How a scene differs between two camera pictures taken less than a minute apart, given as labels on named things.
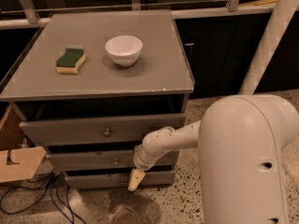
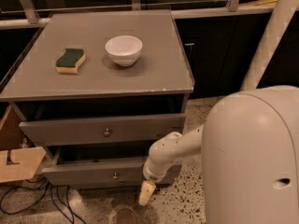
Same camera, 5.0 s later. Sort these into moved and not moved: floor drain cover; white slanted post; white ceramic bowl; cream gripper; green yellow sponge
Moved: cream gripper
Not moved: white slanted post; white ceramic bowl; floor drain cover; green yellow sponge
